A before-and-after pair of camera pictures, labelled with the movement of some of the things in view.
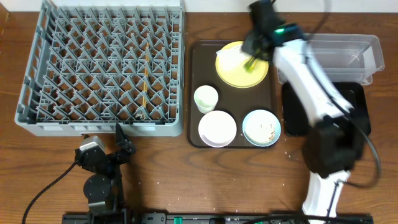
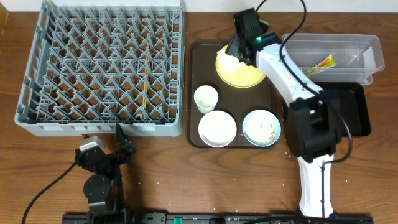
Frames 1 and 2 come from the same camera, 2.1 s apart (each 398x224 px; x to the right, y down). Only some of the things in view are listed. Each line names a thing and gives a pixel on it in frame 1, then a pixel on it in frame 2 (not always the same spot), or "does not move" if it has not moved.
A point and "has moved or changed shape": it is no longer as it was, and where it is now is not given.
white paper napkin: x=232 y=59 does not move
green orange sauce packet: x=248 y=66 has moved or changed shape
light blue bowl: x=261 y=127 does not move
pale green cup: x=206 y=98 does not move
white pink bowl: x=217 y=129 does not move
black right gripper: x=247 y=45 -> x=232 y=46
